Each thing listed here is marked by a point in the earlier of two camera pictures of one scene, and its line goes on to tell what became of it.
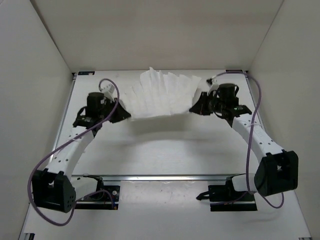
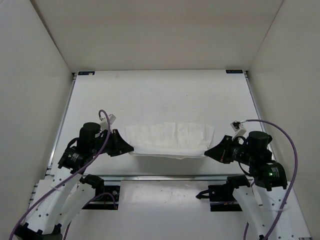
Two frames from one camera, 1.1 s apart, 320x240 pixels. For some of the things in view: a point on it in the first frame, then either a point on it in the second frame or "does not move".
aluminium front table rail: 204,177 does not move
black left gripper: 122,114 → 120,144
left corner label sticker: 86,73 does not move
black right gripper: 200,107 → 220,152
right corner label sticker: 234,71 does not move
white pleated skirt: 155,94 → 177,140
